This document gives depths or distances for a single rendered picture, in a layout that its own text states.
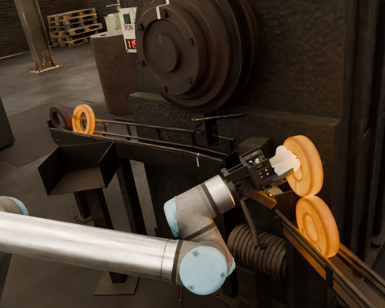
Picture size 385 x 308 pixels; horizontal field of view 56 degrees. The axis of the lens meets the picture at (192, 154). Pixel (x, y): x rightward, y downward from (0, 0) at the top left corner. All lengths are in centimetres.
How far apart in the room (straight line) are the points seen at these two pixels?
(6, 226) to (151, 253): 32
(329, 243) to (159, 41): 76
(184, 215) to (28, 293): 139
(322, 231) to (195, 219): 30
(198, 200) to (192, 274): 20
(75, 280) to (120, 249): 131
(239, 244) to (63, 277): 114
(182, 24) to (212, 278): 72
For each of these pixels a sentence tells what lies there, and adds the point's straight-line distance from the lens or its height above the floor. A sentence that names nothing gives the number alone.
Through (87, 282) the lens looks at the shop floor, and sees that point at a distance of 203.
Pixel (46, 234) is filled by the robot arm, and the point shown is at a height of 88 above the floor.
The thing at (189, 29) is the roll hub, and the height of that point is 119.
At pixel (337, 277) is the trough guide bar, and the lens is 90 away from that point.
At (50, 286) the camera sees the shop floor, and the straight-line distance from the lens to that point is 211.
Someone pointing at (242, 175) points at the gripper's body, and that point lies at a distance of 89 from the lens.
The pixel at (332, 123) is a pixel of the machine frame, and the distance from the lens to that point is 117.
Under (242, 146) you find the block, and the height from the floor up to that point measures 79.
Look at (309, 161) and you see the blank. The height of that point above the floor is 90.
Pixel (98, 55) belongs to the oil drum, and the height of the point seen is 70.
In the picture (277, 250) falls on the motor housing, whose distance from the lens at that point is 119.
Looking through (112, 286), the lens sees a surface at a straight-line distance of 195.
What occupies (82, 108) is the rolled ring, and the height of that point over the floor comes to 76.
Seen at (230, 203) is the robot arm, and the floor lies 82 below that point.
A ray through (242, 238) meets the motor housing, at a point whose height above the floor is 53.
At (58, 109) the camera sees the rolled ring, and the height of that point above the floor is 76.
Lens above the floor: 132
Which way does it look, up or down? 26 degrees down
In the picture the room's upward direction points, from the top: 8 degrees counter-clockwise
